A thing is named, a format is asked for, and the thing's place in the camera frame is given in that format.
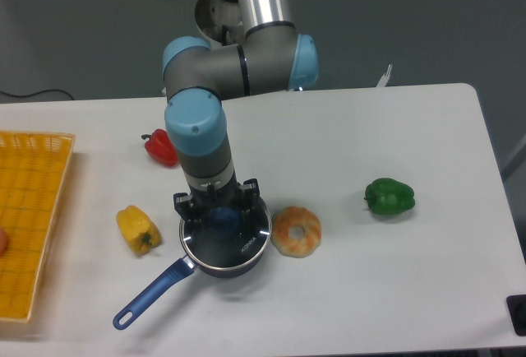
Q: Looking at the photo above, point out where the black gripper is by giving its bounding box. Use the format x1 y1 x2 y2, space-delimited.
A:
173 178 260 237

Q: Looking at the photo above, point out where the glass pot lid blue knob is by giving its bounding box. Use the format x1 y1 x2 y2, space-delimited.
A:
178 198 273 271

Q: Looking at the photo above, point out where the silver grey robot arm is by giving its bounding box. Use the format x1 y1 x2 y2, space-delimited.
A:
162 0 318 226

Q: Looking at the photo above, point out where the dark blue saucepan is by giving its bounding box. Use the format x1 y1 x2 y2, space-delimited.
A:
112 198 274 331

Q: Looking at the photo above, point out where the red bell pepper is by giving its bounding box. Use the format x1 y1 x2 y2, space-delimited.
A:
141 128 178 167

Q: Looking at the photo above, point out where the glazed orange donut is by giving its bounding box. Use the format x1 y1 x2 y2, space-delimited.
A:
271 206 321 258

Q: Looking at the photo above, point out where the yellow bell pepper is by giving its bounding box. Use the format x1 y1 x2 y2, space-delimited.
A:
116 206 162 256

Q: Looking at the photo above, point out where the green bell pepper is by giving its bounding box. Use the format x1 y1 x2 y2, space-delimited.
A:
364 178 416 216

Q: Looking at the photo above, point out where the yellow woven basket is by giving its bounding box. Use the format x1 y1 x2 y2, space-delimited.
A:
1 130 76 322

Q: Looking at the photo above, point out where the black device at table edge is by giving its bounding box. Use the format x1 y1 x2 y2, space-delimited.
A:
506 294 526 336

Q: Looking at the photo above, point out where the black cable on floor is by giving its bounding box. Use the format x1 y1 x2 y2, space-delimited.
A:
0 88 76 100

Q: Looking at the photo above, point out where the white frame bracket right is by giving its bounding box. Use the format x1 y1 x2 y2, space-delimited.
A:
376 63 393 88

